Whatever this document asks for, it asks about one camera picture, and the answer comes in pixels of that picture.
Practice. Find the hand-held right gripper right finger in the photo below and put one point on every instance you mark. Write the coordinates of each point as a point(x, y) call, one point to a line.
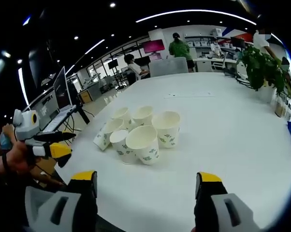
point(208, 207)

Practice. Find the yellow cabinet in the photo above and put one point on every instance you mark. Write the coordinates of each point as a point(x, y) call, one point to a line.
point(85, 97)

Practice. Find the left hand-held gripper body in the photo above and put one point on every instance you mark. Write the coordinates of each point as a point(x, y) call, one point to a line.
point(27, 125)

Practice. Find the curved ceiling light strip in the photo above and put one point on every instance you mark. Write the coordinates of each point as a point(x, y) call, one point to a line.
point(196, 15)

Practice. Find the grey office chair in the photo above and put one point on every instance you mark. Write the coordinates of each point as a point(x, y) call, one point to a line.
point(168, 66)

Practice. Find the pink display screen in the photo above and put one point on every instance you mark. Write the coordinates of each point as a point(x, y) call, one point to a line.
point(154, 46)

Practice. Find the open silver laptop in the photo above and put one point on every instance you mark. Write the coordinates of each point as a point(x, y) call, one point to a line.
point(63, 91)

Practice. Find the white plant pot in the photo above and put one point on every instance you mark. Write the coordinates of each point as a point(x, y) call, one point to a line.
point(266, 93)

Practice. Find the green potted plant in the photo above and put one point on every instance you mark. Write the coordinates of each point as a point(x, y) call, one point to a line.
point(261, 65)

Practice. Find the white table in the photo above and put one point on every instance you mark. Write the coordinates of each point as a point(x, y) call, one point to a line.
point(220, 157)

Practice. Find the black desk monitor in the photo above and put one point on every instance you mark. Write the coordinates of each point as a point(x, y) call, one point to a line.
point(238, 43)

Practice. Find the black screen on stand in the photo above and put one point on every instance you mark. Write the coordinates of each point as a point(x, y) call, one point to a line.
point(113, 64)

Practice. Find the white office chair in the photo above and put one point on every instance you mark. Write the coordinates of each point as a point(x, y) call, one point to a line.
point(220, 62)

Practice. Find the cluster of white paper cups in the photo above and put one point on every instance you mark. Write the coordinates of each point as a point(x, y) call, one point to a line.
point(141, 142)

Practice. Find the person's left hand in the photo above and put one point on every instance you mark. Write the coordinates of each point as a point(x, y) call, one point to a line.
point(21, 157)

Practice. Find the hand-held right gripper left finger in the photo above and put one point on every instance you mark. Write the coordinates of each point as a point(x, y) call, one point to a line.
point(63, 207)

